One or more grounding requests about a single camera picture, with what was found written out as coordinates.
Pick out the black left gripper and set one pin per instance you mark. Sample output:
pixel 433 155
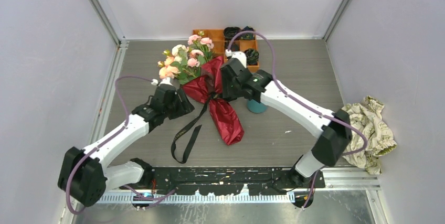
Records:
pixel 184 106

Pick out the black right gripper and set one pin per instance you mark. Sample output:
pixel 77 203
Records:
pixel 226 92

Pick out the teal vase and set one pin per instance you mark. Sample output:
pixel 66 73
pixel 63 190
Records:
pixel 256 107

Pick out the pink flower bouquet red wrap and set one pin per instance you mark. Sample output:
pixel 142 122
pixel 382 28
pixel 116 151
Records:
pixel 198 72

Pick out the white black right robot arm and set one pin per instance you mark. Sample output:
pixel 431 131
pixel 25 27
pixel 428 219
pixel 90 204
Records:
pixel 331 129

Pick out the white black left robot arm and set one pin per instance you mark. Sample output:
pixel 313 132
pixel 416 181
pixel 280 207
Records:
pixel 86 174

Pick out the orange compartment tray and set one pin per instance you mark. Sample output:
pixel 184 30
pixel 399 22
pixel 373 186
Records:
pixel 221 43

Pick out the dark rolled sock back right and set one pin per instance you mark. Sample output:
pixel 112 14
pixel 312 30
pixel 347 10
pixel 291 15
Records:
pixel 248 35

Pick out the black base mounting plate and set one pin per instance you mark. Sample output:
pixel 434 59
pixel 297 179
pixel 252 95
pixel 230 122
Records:
pixel 221 181

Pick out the crumpled beige printed cloth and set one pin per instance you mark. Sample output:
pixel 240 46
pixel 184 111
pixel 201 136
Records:
pixel 366 116

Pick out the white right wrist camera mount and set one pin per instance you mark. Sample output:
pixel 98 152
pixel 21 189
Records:
pixel 239 55

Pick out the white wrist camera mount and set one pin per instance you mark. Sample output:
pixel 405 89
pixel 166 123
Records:
pixel 163 82
pixel 239 55

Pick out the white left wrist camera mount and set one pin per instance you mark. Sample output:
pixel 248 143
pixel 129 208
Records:
pixel 163 82

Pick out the aluminium frame rail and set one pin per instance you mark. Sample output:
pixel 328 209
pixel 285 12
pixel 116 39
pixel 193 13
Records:
pixel 349 178

